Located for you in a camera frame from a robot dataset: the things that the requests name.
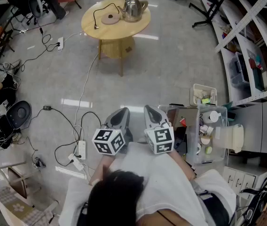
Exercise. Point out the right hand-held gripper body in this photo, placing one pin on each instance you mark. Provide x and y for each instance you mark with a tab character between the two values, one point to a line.
162	138

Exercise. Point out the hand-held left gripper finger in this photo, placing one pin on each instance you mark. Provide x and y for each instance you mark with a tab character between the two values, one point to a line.
107	123
128	120

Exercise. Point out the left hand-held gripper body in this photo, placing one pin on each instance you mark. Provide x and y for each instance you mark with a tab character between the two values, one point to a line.
105	140

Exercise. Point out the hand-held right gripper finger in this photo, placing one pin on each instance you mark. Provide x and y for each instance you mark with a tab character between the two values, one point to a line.
146	120
163	118

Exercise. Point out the beige round kettle base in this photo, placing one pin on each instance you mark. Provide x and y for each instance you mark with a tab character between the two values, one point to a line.
107	20

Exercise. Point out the stainless steel electric kettle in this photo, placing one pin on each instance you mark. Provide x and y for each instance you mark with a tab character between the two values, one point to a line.
133	8

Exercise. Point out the person's left forearm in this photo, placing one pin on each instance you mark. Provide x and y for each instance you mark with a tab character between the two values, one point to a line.
100	168

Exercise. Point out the person's right forearm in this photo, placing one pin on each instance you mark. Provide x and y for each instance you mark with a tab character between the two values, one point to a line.
182	166

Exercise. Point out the brown cardboard box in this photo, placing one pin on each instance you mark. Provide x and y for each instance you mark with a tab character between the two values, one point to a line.
187	116

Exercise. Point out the white power strip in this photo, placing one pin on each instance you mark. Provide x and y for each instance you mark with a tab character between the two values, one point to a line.
83	149
60	42
76	162

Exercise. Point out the white slotted basket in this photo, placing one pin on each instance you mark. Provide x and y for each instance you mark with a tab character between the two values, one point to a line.
195	95

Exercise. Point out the green yellow small packet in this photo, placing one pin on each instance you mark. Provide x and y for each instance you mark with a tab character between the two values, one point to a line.
205	100

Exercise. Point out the person's white shirt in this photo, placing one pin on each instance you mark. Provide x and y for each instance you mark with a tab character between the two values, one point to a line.
166	185

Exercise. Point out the clear plastic storage box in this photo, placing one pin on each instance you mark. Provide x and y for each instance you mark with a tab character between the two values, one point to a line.
215	154

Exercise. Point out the black power adapter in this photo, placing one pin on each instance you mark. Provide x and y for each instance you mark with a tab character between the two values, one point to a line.
47	107

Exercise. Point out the cream lidded bucket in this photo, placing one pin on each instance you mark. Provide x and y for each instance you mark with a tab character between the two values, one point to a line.
232	138

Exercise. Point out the small black charger plug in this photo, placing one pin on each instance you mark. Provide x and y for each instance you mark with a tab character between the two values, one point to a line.
39	163

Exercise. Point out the clear plastic shelf bin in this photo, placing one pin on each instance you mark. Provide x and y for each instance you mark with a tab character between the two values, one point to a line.
238	72

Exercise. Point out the white drawer unit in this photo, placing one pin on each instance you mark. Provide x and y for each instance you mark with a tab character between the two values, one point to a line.
241	178

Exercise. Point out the round wooden table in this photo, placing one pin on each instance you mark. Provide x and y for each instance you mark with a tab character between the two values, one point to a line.
114	32

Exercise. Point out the grey metal cabinet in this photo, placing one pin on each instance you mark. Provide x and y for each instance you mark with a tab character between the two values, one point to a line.
260	126

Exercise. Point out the checkered cushion with flower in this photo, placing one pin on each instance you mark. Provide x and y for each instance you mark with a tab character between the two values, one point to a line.
18	207

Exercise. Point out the white shelf unit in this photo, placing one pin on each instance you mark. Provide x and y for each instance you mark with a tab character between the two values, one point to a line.
241	25

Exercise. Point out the black leaning bag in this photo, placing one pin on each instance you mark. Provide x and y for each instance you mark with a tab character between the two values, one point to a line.
56	6

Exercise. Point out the dark grey office chair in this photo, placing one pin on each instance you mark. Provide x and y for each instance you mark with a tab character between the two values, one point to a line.
36	7

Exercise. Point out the wooden stool frame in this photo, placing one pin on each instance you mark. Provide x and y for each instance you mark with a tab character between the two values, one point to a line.
18	185

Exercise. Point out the black desk frame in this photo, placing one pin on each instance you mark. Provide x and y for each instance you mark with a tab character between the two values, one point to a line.
208	15

